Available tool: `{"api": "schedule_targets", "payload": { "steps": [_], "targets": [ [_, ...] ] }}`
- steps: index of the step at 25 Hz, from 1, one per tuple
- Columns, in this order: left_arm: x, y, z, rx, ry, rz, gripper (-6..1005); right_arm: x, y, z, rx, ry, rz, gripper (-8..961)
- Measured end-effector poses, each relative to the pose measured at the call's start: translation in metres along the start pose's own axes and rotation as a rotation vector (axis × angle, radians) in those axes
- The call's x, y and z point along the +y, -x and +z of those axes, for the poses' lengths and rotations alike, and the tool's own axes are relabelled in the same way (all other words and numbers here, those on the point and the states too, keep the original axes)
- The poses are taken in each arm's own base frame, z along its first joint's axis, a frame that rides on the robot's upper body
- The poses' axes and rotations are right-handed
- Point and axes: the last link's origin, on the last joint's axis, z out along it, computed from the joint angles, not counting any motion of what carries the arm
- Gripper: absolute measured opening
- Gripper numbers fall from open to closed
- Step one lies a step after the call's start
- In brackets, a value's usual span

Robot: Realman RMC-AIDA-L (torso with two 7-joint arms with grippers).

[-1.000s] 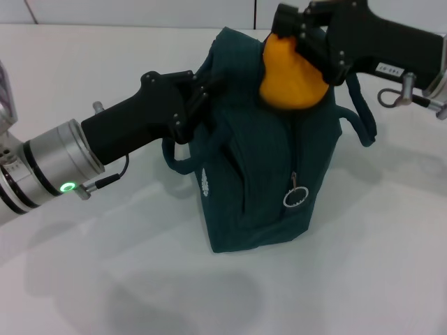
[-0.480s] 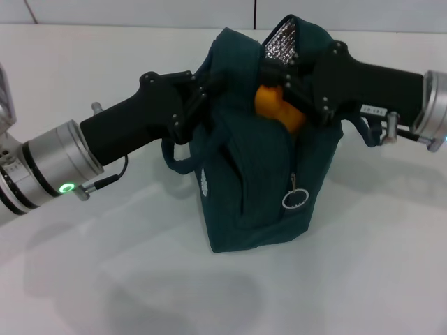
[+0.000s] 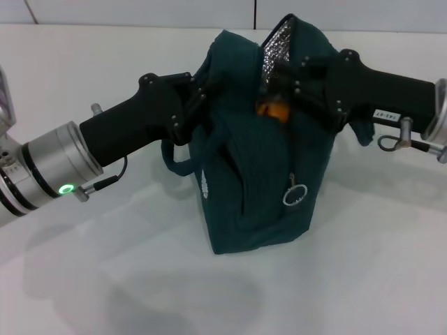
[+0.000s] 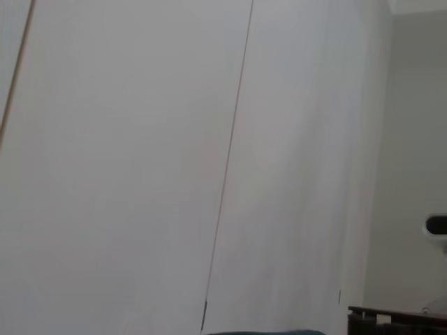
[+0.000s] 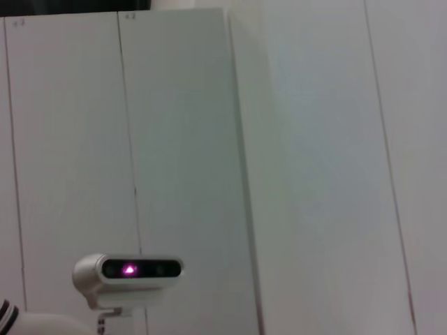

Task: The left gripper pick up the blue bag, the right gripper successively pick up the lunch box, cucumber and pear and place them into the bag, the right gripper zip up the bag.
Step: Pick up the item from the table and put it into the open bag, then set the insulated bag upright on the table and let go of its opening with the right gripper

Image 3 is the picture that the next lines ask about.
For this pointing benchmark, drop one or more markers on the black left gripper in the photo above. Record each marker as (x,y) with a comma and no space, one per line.
(139,118)

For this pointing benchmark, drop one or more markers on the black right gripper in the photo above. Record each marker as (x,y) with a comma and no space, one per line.
(377,94)

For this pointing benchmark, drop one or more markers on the orange pear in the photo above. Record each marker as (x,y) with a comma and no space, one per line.
(276,111)

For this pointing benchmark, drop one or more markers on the dark teal fabric bag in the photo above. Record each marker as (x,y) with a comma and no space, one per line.
(258,174)

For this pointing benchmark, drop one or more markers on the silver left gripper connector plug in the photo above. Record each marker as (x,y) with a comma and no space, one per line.
(96,109)

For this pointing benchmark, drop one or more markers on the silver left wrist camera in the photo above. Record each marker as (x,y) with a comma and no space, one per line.
(5,104)

